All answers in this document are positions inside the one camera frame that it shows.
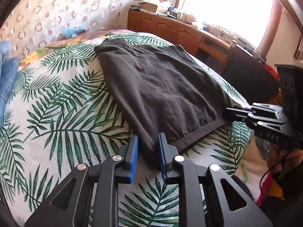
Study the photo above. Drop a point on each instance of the black chair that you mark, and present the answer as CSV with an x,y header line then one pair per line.
x,y
248,75

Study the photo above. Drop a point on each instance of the person's right hand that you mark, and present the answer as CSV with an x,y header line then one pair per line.
x,y
296,158

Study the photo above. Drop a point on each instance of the open cardboard box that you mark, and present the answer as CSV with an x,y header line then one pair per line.
x,y
150,6

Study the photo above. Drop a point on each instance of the black pants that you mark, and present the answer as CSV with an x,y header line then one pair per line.
x,y
161,87

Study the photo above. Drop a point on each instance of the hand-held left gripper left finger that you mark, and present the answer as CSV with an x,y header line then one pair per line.
x,y
133,160

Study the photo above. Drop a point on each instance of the cardboard box with blue cloth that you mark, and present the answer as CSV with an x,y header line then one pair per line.
x,y
72,32

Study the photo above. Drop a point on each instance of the palm leaf bed sheet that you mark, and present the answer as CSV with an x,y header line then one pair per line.
x,y
61,113

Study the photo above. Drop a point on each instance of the floral blanket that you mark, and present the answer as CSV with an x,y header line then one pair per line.
x,y
54,49

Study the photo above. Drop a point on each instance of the wooden framed window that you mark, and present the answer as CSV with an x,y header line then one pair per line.
x,y
224,9

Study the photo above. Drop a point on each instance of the blue jeans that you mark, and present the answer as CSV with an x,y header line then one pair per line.
x,y
7,75

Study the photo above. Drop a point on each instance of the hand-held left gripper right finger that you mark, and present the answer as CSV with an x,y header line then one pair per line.
x,y
162,156

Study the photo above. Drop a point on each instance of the circle patterned curtain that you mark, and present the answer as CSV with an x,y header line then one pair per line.
x,y
47,11

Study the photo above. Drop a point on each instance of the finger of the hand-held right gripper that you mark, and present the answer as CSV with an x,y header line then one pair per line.
x,y
265,110
260,121

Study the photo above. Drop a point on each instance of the long wooden cabinet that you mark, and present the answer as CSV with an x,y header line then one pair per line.
x,y
165,28

